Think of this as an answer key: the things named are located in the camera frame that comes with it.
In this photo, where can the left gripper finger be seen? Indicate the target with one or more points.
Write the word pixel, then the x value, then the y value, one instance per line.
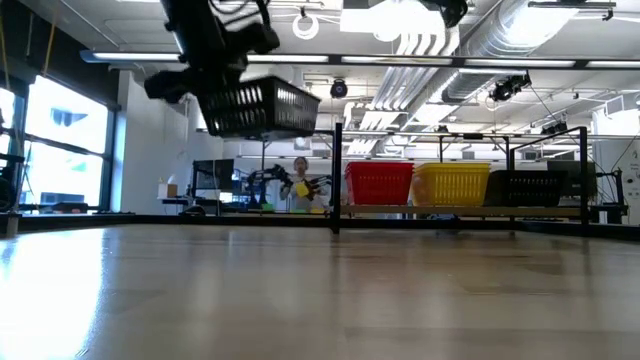
pixel 170 87

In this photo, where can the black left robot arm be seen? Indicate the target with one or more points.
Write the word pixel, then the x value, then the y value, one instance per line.
pixel 200 30

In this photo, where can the black background robot arm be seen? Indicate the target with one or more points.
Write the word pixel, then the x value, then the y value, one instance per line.
pixel 267 177

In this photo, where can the black beam with strip lights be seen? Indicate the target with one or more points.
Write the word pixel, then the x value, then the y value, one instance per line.
pixel 130 56

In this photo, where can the black computer monitor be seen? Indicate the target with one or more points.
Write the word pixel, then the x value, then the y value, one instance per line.
pixel 213 174

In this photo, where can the small cardboard box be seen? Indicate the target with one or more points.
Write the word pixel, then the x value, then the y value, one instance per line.
pixel 168 190

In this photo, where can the large bright window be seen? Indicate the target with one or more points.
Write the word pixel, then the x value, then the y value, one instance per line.
pixel 65 140

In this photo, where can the round black ceiling spotlight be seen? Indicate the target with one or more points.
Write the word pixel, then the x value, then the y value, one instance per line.
pixel 338 88

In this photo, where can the person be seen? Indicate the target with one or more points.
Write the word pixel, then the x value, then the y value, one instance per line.
pixel 300 170

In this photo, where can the small yellow object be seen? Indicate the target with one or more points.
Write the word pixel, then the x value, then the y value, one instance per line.
pixel 301 190

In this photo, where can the white ceiling pipes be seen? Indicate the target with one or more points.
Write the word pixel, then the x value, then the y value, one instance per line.
pixel 405 85

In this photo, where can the black background workstation frame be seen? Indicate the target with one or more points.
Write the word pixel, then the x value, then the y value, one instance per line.
pixel 263 150

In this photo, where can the black aluminium table frame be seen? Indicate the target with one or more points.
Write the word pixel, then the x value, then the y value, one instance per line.
pixel 150 220

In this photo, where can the black metal shelf frame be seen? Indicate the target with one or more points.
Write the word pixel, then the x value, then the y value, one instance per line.
pixel 337 175

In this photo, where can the silver ventilation duct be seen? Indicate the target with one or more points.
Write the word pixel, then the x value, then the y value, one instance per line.
pixel 500 40

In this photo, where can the black ceiling-mounted camera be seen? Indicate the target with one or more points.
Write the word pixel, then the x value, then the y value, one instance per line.
pixel 510 87

